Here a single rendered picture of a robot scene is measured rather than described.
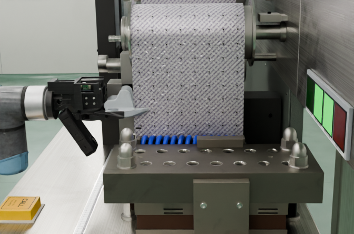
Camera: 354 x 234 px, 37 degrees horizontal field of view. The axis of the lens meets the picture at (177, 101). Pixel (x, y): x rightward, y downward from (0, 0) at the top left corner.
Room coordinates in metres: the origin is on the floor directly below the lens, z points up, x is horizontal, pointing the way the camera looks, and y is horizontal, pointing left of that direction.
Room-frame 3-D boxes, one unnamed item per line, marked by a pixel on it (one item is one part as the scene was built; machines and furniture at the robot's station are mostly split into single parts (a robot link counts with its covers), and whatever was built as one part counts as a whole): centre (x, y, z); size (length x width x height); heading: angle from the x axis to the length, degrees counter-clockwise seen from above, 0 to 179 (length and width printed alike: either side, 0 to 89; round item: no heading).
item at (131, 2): (1.15, 0.09, 1.25); 0.15 x 0.01 x 0.15; 178
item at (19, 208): (1.00, 0.33, 0.91); 0.07 x 0.07 x 0.02; 88
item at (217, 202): (0.88, -0.08, 0.97); 0.10 x 0.03 x 0.11; 88
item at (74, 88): (1.10, 0.21, 1.12); 0.12 x 0.08 x 0.09; 88
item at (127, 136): (1.02, 0.10, 1.05); 0.04 x 0.04 x 0.04
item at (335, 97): (0.75, -0.22, 1.19); 0.25 x 0.01 x 0.07; 178
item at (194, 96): (1.09, -0.02, 1.11); 0.23 x 0.01 x 0.18; 88
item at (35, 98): (1.10, 0.29, 1.11); 0.08 x 0.05 x 0.08; 178
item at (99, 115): (1.07, 0.15, 1.09); 0.09 x 0.05 x 0.02; 87
